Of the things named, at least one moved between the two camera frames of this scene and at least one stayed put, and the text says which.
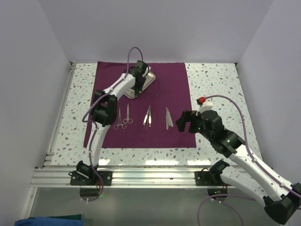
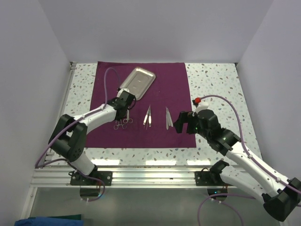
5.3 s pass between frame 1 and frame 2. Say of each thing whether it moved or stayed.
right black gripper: stayed
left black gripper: moved
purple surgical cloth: stayed
